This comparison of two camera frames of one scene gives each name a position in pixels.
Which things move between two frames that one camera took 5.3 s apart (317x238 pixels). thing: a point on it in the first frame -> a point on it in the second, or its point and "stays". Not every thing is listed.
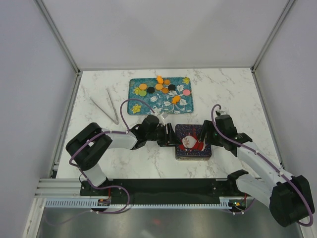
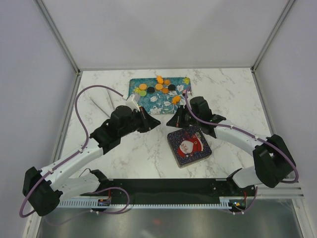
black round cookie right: [171, 87] stays
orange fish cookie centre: [176, 99] stays
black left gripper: [166, 141] -> [148, 122]
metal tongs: [117, 121] stays
